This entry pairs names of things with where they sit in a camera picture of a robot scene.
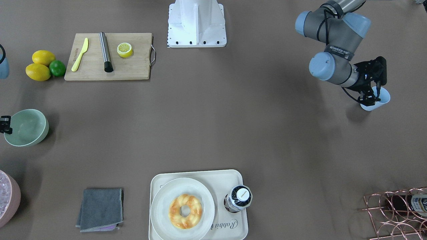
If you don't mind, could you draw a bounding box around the bottle in rack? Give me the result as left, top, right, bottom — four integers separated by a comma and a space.
385, 194, 427, 219

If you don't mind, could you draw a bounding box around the light blue plastic cup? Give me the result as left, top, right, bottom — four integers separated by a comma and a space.
360, 86, 391, 111

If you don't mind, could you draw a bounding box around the yellow lemon lower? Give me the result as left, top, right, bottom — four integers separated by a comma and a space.
25, 63, 51, 81

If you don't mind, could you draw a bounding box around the yellow lemon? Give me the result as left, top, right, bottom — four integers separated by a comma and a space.
32, 50, 56, 67
25, 63, 51, 81

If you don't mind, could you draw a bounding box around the green ceramic bowl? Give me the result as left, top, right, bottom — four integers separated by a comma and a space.
4, 109, 49, 146

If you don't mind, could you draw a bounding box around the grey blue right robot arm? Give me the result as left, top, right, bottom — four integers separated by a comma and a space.
0, 45, 13, 135

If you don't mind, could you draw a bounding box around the white round plate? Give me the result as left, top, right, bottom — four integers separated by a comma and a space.
150, 178, 216, 240

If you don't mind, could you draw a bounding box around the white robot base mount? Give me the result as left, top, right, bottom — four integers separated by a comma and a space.
167, 0, 227, 48

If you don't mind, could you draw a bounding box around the green lime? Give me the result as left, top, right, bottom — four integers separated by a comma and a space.
49, 60, 66, 77

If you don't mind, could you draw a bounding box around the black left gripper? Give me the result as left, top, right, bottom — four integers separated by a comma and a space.
353, 56, 387, 107

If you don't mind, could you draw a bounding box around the grey folded cloth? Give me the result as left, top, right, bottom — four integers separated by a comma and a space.
76, 188, 123, 232

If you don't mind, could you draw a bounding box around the half lemon slice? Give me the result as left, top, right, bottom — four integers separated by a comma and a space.
116, 42, 133, 58

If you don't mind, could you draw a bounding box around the cream serving tray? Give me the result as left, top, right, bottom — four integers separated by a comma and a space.
148, 170, 249, 240

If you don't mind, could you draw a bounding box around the glazed donut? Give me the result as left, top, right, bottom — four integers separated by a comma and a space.
168, 194, 203, 229

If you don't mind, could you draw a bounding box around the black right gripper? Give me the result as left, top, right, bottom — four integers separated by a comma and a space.
0, 116, 13, 135

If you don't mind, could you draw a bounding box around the clear ice cubes pile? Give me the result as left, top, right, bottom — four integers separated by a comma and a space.
0, 173, 11, 215

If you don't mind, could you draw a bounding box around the yellow lemon upper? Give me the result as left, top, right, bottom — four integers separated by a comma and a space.
32, 50, 56, 67

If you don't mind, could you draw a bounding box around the dark drink bottle white cap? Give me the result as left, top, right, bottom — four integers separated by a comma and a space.
223, 184, 252, 213

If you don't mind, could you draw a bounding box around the pink bowl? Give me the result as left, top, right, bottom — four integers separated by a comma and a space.
0, 170, 21, 227

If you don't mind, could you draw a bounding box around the yellow plastic knife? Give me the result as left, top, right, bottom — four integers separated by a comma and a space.
71, 38, 89, 72

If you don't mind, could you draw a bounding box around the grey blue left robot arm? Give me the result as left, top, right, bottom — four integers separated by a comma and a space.
295, 0, 390, 111

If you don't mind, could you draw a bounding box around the bamboo cutting board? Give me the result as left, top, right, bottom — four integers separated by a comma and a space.
64, 33, 157, 81

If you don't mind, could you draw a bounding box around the copper wire bottle rack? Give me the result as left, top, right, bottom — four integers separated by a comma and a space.
361, 187, 427, 240

